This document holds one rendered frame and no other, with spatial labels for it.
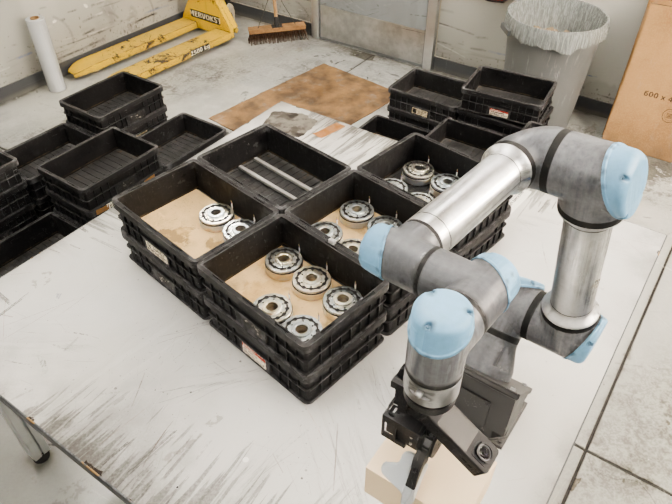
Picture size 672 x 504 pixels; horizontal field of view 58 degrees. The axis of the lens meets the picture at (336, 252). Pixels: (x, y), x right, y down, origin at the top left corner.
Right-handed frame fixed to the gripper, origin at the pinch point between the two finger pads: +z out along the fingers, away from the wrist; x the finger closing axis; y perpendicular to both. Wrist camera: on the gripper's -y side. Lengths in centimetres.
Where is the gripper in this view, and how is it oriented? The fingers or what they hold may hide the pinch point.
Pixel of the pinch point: (430, 472)
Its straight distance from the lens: 101.0
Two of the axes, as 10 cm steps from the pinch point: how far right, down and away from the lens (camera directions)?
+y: -8.2, -3.7, 4.3
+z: 0.1, 7.5, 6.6
